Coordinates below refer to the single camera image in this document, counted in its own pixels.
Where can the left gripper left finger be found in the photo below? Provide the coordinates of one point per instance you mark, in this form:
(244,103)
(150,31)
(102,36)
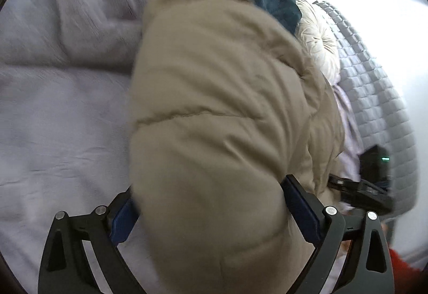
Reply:
(65,267)

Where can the grey quilted headboard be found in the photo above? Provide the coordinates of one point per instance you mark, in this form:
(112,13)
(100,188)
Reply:
(380,114)

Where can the khaki puffer jacket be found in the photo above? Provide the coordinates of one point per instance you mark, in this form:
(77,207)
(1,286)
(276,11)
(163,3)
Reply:
(224,104)

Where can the lavender plush bedspread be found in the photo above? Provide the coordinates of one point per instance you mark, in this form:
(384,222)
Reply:
(65,68)

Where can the round cream pleated cushion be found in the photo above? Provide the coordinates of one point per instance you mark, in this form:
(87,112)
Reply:
(315,34)

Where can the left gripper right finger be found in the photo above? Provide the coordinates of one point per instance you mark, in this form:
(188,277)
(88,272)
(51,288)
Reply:
(367,267)

